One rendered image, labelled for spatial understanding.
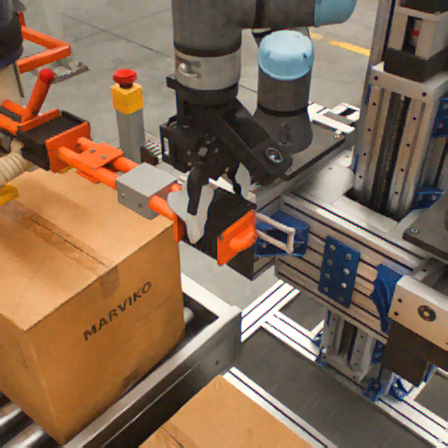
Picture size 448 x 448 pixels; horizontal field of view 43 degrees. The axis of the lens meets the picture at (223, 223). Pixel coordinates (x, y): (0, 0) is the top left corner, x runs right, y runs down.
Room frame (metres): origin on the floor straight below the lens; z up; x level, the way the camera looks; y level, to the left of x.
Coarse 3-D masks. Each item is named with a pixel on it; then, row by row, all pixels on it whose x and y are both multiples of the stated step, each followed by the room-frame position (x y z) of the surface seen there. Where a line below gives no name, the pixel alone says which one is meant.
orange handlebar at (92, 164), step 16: (32, 32) 1.27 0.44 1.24; (64, 48) 1.18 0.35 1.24; (32, 64) 1.12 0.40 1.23; (16, 112) 0.90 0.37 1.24; (16, 128) 0.84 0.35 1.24; (80, 144) 0.79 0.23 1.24; (96, 144) 0.78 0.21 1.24; (64, 160) 0.75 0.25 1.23; (80, 160) 0.73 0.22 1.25; (96, 160) 0.73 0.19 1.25; (112, 160) 0.74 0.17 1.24; (128, 160) 0.74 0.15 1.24; (96, 176) 0.70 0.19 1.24; (112, 176) 0.69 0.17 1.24; (160, 208) 0.62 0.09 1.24; (240, 240) 0.55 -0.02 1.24
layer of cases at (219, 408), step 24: (216, 384) 0.82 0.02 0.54; (192, 408) 0.75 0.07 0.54; (216, 408) 0.75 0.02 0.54; (240, 408) 0.75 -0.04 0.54; (168, 432) 0.69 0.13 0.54; (192, 432) 0.69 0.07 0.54; (216, 432) 0.69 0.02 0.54; (240, 432) 0.69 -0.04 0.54; (264, 432) 0.69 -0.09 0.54; (288, 432) 0.69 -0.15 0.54
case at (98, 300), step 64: (64, 192) 1.06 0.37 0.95; (0, 256) 0.84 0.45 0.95; (64, 256) 0.84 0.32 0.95; (128, 256) 0.84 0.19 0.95; (0, 320) 0.70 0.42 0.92; (64, 320) 0.70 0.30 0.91; (128, 320) 0.82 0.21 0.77; (0, 384) 0.78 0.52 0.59; (64, 384) 0.68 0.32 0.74; (128, 384) 0.80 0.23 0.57
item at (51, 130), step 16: (48, 112) 0.85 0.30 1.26; (64, 112) 0.86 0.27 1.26; (32, 128) 0.82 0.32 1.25; (48, 128) 0.82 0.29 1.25; (64, 128) 0.82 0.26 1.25; (80, 128) 0.81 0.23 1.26; (32, 144) 0.77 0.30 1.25; (48, 144) 0.76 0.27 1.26; (64, 144) 0.78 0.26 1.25; (32, 160) 0.78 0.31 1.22; (48, 160) 0.76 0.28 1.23
